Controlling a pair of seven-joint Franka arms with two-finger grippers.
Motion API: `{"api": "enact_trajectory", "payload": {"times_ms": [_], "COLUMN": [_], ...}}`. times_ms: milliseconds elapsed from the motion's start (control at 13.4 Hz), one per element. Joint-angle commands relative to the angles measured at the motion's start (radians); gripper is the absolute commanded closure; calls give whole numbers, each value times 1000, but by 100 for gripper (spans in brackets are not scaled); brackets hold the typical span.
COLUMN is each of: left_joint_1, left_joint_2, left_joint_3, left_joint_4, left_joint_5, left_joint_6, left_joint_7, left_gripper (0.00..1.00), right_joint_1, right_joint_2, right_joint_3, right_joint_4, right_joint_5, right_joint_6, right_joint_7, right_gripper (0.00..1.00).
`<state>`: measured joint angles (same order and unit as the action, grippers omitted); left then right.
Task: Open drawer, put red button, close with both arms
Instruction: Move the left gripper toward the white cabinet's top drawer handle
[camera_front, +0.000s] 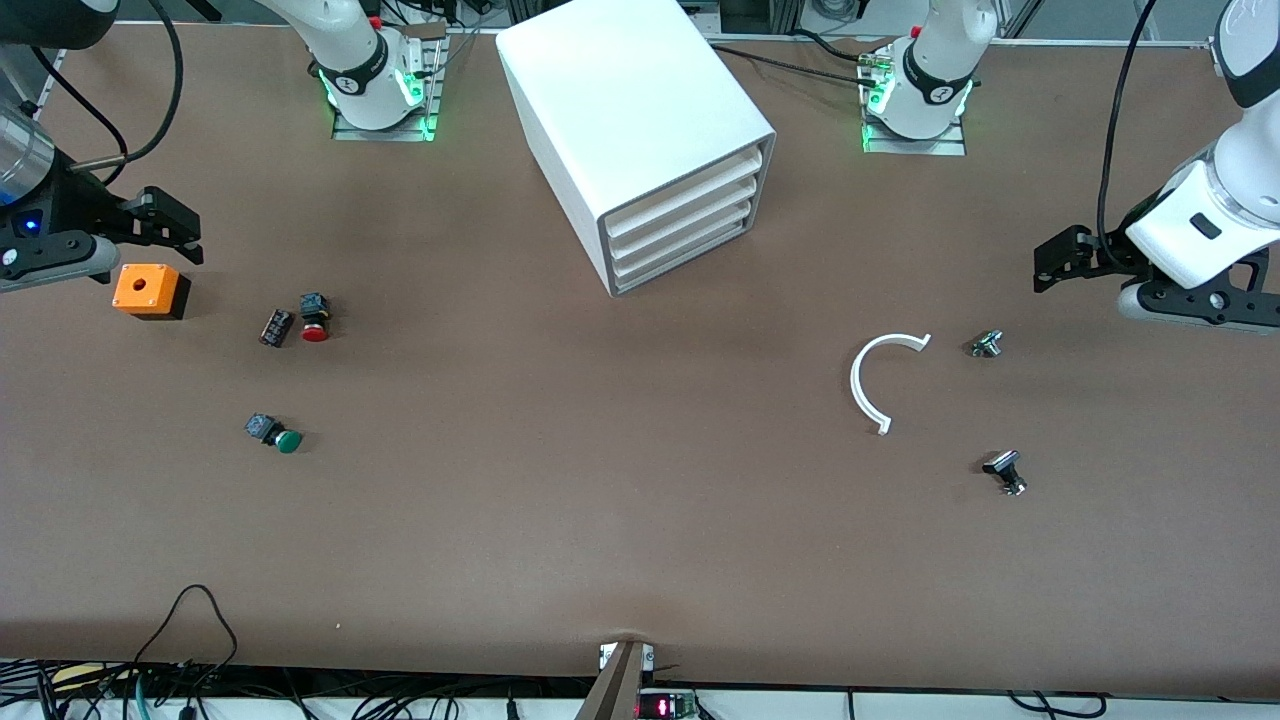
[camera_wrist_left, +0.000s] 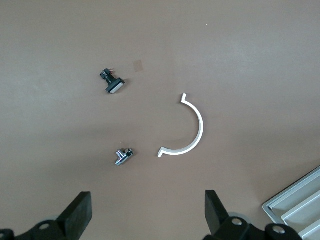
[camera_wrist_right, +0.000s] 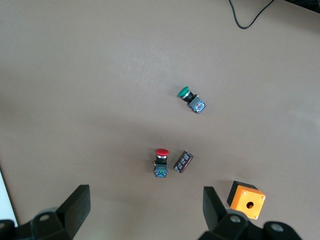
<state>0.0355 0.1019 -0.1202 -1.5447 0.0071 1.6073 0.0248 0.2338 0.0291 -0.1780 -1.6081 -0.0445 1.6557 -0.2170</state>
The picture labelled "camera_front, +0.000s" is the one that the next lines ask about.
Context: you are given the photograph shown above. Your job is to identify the orange button box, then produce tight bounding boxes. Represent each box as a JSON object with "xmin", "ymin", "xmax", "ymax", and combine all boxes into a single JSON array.
[{"xmin": 112, "ymin": 263, "xmax": 191, "ymax": 321}]

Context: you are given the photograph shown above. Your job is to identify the green push button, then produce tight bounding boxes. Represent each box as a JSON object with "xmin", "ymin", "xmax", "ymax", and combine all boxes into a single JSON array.
[{"xmin": 244, "ymin": 413, "xmax": 303, "ymax": 455}]

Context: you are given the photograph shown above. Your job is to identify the white curved plastic piece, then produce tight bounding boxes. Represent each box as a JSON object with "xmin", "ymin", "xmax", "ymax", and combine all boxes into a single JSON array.
[{"xmin": 850, "ymin": 332, "xmax": 933, "ymax": 437}]

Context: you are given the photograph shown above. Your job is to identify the red display device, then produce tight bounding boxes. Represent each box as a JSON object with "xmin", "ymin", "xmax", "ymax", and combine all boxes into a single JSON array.
[{"xmin": 637, "ymin": 689, "xmax": 701, "ymax": 720}]

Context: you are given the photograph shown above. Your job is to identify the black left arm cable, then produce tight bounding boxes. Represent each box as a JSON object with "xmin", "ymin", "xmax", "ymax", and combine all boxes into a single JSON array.
[{"xmin": 1097, "ymin": 0, "xmax": 1161, "ymax": 263}]

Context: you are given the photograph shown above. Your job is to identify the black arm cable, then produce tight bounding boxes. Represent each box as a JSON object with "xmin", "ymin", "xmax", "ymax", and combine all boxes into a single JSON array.
[
  {"xmin": 30, "ymin": 0, "xmax": 186, "ymax": 186},
  {"xmin": 1097, "ymin": 0, "xmax": 1161, "ymax": 263}
]

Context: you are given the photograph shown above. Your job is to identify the aluminium frame profile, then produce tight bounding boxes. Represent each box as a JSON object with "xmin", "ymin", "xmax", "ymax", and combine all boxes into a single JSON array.
[{"xmin": 15, "ymin": 45, "xmax": 66, "ymax": 121}]

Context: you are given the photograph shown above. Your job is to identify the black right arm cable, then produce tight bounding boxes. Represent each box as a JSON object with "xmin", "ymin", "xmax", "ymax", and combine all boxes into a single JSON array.
[{"xmin": 30, "ymin": 0, "xmax": 186, "ymax": 186}]

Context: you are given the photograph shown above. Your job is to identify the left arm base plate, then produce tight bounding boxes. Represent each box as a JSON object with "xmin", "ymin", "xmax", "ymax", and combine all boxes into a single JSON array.
[{"xmin": 860, "ymin": 50, "xmax": 969, "ymax": 157}]

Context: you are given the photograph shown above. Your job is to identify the black knob switch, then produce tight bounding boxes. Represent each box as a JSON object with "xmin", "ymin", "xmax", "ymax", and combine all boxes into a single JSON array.
[{"xmin": 982, "ymin": 450, "xmax": 1029, "ymax": 497}]

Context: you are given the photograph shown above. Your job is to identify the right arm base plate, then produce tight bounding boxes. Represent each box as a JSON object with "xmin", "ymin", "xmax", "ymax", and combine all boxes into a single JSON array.
[{"xmin": 330, "ymin": 25, "xmax": 448, "ymax": 143}]

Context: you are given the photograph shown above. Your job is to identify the black base cable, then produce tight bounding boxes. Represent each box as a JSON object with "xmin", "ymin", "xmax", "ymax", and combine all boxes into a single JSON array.
[{"xmin": 708, "ymin": 28, "xmax": 881, "ymax": 93}]

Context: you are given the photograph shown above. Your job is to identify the black looped cable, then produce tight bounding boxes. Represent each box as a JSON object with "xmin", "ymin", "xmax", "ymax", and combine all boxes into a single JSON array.
[{"xmin": 135, "ymin": 584, "xmax": 239, "ymax": 691}]

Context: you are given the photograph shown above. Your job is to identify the camera mount strut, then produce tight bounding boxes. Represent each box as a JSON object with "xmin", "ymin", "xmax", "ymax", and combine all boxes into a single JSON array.
[{"xmin": 575, "ymin": 640, "xmax": 657, "ymax": 720}]

